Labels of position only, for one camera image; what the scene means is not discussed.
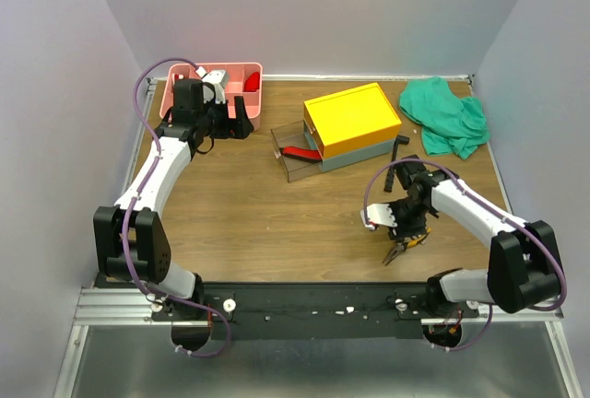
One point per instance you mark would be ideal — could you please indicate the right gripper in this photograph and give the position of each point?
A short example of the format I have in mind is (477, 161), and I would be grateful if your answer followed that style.
(407, 231)

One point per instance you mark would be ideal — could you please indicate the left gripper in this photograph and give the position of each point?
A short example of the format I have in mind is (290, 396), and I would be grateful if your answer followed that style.
(239, 127)

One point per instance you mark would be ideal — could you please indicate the clear acrylic drawer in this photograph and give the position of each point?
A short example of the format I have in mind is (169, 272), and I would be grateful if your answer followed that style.
(294, 134)

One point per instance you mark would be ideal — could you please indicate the red black utility knife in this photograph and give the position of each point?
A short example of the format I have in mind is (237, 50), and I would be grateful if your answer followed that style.
(301, 154)

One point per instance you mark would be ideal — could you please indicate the yellow and grey drawer box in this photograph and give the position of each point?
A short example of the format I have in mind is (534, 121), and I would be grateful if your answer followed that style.
(351, 125)

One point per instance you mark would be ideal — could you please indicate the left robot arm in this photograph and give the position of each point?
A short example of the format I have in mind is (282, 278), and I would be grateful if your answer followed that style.
(130, 239)

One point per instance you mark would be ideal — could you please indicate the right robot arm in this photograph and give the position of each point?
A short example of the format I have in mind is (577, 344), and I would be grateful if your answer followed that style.
(524, 269)

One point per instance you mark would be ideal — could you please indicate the yellow black cutters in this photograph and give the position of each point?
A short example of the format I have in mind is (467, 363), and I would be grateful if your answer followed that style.
(401, 246)

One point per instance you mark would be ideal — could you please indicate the red object back compartment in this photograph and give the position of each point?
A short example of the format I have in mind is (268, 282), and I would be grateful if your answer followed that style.
(252, 83)

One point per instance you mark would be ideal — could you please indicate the pink compartment tray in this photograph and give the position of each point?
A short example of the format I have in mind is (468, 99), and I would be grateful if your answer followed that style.
(238, 73)

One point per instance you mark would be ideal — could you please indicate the green cloth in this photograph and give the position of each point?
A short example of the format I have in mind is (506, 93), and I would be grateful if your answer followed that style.
(449, 125)

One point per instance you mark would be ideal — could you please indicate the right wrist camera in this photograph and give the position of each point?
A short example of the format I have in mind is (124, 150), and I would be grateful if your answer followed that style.
(378, 215)

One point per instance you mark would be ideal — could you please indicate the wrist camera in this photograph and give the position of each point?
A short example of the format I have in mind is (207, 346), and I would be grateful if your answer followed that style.
(214, 85)
(378, 215)

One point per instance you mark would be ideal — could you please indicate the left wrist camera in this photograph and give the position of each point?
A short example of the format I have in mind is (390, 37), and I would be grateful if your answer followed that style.
(214, 85)

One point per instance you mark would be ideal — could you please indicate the black ribbed tool handle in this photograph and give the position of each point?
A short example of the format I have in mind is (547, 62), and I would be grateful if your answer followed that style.
(390, 177)

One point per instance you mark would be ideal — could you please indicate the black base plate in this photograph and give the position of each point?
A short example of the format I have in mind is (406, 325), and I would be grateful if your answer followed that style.
(328, 310)

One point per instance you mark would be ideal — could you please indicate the aluminium rail frame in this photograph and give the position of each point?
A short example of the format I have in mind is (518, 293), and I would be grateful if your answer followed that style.
(233, 217)

